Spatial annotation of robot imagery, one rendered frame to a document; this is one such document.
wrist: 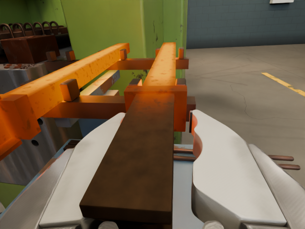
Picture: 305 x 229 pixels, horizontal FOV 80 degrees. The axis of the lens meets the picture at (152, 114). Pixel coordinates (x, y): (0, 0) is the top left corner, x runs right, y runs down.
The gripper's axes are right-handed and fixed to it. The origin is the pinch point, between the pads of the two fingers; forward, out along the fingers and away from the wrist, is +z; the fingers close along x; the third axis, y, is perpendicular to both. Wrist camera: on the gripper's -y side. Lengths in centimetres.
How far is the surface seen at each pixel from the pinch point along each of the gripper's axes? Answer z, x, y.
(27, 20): 90, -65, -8
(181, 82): 5.6, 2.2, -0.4
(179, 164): 23.6, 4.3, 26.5
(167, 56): 17.3, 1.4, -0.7
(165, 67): 10.5, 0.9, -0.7
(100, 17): 51, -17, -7
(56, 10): 91, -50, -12
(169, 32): 92, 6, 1
